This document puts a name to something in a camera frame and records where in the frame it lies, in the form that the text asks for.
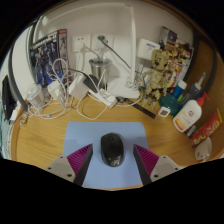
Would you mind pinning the clear lidded plastic cup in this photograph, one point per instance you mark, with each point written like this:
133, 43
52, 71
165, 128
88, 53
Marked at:
35, 96

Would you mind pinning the green bowl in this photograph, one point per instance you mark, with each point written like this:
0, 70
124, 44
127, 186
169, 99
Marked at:
170, 104

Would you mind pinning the white cube charger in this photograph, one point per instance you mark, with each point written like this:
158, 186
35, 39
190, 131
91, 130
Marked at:
54, 90

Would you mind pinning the robot model kit box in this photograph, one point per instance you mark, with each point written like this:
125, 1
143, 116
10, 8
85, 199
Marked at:
46, 56

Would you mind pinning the white power adapter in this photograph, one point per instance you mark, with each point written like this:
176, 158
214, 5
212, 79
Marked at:
78, 87

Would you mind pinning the light blue mouse pad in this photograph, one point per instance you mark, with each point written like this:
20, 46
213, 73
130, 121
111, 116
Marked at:
83, 136

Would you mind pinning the white mug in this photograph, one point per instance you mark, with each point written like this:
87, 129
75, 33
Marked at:
203, 150

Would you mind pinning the tree creature figure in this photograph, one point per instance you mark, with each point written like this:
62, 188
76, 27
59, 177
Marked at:
156, 76

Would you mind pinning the white desk lamp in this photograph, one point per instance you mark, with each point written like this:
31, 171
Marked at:
125, 88

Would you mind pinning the white power strip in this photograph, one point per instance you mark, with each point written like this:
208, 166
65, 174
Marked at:
105, 99

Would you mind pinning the dark spray bottle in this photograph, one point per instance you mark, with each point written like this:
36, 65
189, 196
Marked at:
194, 90

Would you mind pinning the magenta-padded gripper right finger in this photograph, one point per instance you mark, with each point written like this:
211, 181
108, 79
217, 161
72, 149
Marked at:
163, 166

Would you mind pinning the grey metal frame tube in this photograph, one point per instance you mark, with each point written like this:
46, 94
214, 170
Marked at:
15, 83

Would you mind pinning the white lotion pump bottle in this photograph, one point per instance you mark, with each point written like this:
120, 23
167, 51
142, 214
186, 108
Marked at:
187, 115

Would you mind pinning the white wall box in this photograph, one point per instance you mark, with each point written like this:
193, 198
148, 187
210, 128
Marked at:
148, 50

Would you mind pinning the black ruler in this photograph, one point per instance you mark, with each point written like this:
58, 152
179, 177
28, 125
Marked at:
140, 109

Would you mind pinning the steel tumbler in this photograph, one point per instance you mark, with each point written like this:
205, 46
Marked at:
99, 71

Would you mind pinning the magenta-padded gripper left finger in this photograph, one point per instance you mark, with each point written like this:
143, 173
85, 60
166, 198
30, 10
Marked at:
61, 166

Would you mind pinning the small white cube clock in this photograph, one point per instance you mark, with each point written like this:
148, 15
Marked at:
164, 111

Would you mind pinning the white wall socket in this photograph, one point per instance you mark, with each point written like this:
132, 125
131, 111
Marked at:
81, 43
108, 41

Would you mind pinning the stack of colourful boxes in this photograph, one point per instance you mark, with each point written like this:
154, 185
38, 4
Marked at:
178, 53

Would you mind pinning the black computer mouse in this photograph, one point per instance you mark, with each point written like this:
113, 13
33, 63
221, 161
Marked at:
112, 150

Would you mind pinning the red yellow snack can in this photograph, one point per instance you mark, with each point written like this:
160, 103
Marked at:
206, 128

